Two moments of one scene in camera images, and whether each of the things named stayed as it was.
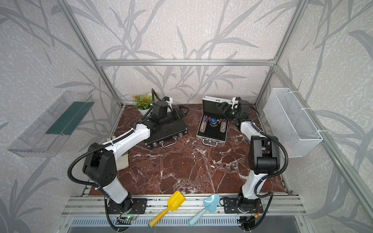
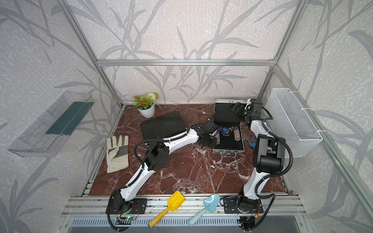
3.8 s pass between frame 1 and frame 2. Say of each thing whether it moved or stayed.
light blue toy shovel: stayed
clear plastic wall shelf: stayed
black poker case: stayed
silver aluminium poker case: moved
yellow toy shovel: stayed
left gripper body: moved
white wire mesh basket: stayed
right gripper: moved
